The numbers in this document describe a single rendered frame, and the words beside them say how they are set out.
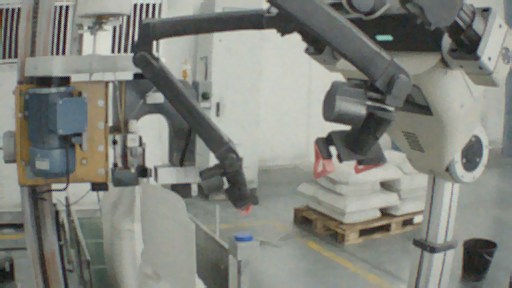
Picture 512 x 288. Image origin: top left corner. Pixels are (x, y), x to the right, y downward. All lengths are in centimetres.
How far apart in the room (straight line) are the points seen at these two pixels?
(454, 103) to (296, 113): 542
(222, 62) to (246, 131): 78
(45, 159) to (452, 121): 101
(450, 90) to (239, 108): 448
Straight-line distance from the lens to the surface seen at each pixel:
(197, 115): 139
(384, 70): 82
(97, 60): 140
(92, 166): 156
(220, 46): 531
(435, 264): 134
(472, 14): 90
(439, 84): 103
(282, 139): 635
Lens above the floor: 137
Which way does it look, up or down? 8 degrees down
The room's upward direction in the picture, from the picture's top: 2 degrees clockwise
